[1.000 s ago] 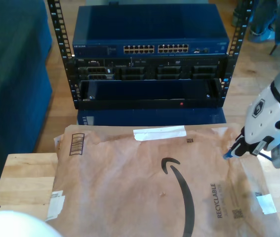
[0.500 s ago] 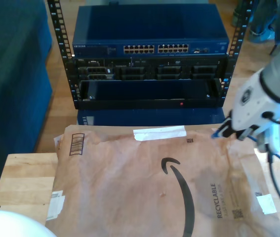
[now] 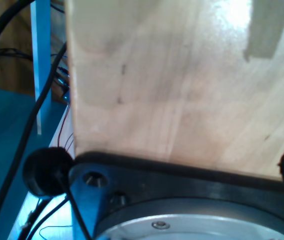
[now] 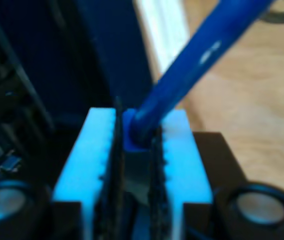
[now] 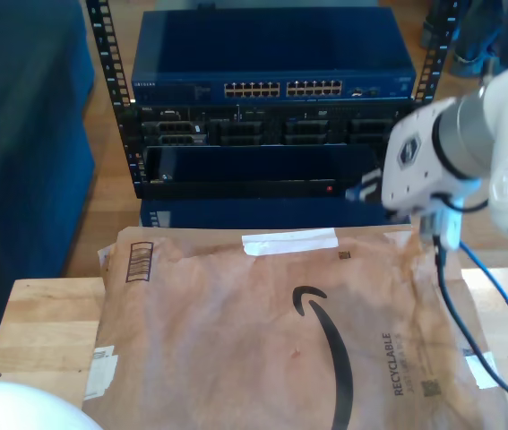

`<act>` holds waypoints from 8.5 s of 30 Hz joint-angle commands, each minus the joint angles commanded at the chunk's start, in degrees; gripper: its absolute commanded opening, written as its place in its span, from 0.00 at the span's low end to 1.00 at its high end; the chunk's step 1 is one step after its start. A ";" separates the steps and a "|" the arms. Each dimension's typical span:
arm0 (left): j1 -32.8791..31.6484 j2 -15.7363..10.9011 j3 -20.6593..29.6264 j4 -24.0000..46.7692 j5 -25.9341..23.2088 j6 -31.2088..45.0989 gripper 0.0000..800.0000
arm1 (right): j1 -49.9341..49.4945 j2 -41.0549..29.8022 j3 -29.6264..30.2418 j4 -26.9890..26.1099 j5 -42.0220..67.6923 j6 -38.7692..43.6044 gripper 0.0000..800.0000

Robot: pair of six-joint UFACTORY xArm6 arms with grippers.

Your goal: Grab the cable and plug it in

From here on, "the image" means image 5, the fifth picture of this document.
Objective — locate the dark blue base box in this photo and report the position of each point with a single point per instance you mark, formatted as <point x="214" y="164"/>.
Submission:
<point x="280" y="212"/>

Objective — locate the black rack server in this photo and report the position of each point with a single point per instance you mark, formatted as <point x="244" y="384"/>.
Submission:
<point x="244" y="130"/>

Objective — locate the blue network switch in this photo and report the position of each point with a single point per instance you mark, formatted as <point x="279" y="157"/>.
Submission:
<point x="271" y="45"/>

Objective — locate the person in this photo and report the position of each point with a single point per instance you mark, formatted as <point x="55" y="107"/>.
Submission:
<point x="477" y="45"/>

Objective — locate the small white tape piece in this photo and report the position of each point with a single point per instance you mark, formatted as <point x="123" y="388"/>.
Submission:
<point x="475" y="369"/>

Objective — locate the brown packing paper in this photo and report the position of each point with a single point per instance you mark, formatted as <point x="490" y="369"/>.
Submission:
<point x="235" y="358"/>

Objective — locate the white paper label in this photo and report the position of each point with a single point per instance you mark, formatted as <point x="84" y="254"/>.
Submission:
<point x="101" y="376"/>

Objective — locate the long white tape strip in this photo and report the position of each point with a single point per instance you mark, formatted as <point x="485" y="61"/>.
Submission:
<point x="289" y="242"/>

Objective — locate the blue couch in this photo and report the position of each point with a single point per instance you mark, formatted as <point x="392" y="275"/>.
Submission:
<point x="25" y="201"/>

